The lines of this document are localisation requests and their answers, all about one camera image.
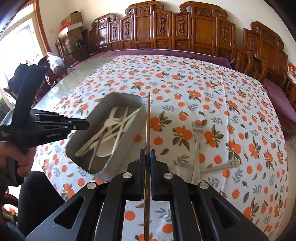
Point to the white ladle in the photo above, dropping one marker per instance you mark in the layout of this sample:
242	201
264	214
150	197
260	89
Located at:
104	153

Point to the wooden window frame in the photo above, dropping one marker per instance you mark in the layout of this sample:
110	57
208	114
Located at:
40	25

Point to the wooden side cabinet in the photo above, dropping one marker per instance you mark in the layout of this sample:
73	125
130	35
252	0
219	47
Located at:
290	89

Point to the person's dark trouser leg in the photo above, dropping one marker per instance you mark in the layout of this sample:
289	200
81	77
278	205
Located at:
37	197

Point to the metal tray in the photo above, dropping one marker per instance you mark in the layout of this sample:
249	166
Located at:
105	102

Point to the red card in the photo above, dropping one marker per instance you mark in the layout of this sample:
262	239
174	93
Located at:
291	69

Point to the person's left hand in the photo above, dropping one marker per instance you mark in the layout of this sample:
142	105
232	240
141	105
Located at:
25	161

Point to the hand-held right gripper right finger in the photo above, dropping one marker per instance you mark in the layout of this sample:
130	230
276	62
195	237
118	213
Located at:
152	160

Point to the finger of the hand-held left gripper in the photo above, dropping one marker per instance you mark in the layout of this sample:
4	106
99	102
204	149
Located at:
69	124

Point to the clear plastic bag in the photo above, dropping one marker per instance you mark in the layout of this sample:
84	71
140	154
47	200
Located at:
55	62

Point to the orange print tablecloth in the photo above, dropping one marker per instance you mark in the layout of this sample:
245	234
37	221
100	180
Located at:
185	92

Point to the heap of pale utensils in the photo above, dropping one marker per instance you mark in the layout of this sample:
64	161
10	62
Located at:
108	122

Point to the carved wooden chair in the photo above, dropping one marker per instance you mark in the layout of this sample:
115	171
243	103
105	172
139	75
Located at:
266	53
145	25
104	34
203	30

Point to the dark wooden chair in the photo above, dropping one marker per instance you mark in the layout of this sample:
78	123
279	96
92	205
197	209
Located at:
49	76

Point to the brown cardboard box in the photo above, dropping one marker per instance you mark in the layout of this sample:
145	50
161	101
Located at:
71	18

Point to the brown chopstick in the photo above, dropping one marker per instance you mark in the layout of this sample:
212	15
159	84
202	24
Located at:
148	120

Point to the black desk lamp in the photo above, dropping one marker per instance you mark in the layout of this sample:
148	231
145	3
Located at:
79	43

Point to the clear plastic fork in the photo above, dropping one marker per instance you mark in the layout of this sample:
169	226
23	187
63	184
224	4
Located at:
196	148

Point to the large cardboard box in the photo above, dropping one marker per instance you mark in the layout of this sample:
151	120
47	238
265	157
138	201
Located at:
74	39

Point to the stacked cardboard boxes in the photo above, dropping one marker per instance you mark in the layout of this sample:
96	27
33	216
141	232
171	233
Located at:
69	29

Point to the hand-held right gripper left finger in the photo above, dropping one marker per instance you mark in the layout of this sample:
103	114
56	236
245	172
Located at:
143	160

